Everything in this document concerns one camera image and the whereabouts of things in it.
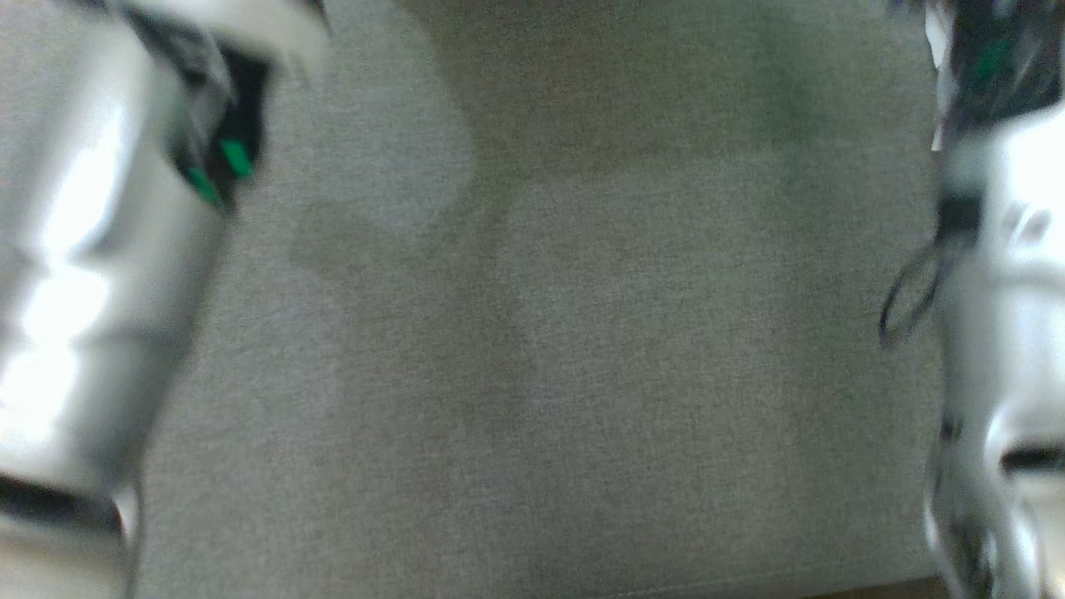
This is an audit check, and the grey sofa seat cushion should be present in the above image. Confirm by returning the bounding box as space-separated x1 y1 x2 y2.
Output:
125 0 958 599

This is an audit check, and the thin black cable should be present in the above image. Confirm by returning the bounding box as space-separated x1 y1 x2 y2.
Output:
878 240 951 350

